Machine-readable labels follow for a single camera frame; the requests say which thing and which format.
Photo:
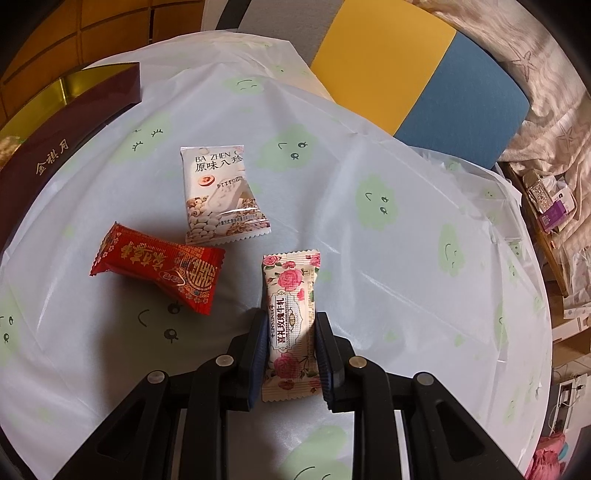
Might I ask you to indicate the glittery gold box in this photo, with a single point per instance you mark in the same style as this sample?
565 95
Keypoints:
539 194

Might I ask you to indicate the purple box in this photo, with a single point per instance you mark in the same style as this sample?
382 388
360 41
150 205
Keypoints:
553 217

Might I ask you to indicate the white device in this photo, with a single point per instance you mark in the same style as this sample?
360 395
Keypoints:
570 397

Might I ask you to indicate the dark red gift box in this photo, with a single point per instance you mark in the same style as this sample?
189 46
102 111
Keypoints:
55 152

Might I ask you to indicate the red candy packet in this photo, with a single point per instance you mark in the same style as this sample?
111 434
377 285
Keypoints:
161 267

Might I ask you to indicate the rose print candy packet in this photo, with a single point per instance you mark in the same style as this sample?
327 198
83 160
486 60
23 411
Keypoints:
291 323

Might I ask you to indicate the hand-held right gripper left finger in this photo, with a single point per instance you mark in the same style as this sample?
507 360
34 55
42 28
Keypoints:
258 360

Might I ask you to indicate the white cloud print tablecloth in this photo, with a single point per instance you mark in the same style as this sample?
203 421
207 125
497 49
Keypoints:
392 277

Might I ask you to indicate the pink cloth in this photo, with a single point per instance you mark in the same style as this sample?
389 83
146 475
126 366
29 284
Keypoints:
549 457

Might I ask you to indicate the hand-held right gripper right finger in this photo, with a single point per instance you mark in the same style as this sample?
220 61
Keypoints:
324 364

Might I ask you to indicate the grey yellow blue chair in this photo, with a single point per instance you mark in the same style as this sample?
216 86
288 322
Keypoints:
406 69

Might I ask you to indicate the white nut snack packet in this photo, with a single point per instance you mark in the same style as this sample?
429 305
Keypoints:
217 198

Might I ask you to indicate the cardboard box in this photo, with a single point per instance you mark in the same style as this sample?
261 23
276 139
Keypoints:
572 344

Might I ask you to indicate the small white box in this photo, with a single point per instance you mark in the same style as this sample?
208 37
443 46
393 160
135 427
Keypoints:
565 198

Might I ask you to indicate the wooden side table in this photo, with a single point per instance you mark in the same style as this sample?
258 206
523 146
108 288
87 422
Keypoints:
554 258

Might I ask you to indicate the starfish print blanket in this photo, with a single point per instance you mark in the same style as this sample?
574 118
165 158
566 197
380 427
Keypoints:
545 69

